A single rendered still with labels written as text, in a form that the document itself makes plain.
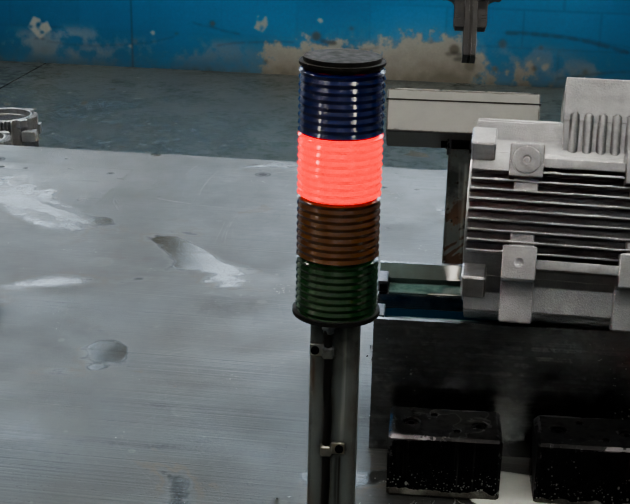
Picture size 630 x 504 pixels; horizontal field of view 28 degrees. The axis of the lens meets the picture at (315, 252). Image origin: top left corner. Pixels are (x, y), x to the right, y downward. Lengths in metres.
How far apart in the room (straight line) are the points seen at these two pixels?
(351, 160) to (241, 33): 6.04
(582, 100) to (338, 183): 0.37
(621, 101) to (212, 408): 0.50
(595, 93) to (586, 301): 0.19
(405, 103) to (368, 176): 0.56
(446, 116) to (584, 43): 5.36
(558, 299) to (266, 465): 0.31
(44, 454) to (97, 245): 0.59
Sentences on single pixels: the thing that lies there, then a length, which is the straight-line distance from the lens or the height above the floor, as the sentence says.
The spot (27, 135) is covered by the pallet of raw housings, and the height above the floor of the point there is 0.51.
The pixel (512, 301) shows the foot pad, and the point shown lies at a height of 0.96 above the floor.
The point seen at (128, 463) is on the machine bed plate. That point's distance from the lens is 1.19.
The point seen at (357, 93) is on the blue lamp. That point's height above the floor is 1.20.
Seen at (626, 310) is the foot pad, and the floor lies 0.96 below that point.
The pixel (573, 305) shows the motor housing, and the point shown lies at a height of 0.96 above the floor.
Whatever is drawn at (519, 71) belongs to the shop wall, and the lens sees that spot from 6.77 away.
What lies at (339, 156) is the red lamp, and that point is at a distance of 0.85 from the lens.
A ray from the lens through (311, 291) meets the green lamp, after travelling 0.89.
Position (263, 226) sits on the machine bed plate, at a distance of 1.83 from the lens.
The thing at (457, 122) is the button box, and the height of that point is 1.05.
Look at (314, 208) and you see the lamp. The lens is 0.87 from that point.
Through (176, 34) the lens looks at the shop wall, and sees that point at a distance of 6.96.
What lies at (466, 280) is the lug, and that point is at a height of 0.98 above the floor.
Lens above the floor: 1.38
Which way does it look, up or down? 20 degrees down
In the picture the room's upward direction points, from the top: 1 degrees clockwise
